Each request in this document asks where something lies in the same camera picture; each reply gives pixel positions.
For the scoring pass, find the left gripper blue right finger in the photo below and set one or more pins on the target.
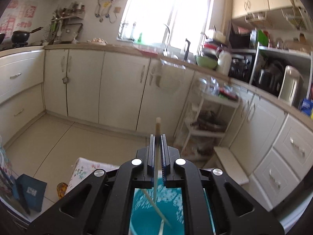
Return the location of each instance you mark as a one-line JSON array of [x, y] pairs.
[[165, 161]]

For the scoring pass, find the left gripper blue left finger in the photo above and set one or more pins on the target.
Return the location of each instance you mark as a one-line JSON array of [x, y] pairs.
[[151, 155]]

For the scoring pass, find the bamboo chopstick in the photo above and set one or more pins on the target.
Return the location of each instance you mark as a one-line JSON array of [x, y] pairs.
[[145, 192], [156, 156], [161, 227]]

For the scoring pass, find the kitchen faucet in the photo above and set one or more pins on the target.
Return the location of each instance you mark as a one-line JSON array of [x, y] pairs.
[[165, 51]]

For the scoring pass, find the small white wooden stool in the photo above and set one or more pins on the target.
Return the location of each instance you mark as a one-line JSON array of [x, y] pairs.
[[230, 165]]

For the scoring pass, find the pan on rack shelf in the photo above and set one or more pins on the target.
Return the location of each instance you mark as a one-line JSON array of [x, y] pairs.
[[209, 123]]

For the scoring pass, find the white storage rack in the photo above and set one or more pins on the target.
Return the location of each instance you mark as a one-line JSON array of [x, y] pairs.
[[209, 97]]

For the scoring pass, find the floral tablecloth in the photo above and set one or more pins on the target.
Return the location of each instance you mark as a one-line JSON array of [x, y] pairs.
[[83, 168]]

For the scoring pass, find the colourful floral slipper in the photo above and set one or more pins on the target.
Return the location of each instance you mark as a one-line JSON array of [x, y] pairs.
[[61, 190]]

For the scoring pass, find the green bowl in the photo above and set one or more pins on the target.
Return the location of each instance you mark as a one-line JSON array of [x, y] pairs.
[[206, 62]]

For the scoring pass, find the white thermos jug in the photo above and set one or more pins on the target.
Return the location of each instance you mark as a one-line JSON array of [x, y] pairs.
[[224, 62]]

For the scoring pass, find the blue dustpan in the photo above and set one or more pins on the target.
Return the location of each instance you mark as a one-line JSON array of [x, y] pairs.
[[30, 192]]

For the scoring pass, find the black toaster oven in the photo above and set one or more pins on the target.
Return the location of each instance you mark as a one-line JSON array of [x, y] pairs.
[[241, 67]]

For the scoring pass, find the white electric kettle pot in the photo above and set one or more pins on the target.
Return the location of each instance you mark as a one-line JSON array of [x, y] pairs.
[[291, 86]]

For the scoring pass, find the black frying pan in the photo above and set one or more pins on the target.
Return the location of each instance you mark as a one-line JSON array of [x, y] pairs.
[[20, 38]]

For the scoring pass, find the wall utensil rack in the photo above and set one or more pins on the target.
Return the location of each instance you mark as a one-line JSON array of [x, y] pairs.
[[66, 24]]

